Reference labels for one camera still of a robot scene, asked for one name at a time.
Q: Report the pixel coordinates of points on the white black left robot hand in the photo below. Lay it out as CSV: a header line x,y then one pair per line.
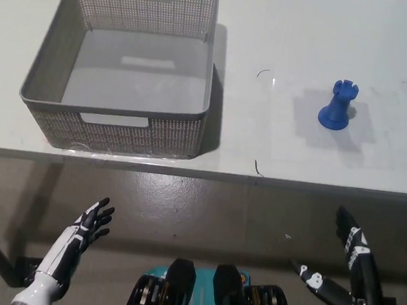
x,y
68,244

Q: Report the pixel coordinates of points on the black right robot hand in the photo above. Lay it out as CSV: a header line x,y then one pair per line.
x,y
359,266

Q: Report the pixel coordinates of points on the blue rook chess piece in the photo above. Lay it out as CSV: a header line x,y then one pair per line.
x,y
337,107

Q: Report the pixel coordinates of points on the gray perforated plastic basket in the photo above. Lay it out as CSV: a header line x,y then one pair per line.
x,y
131,78

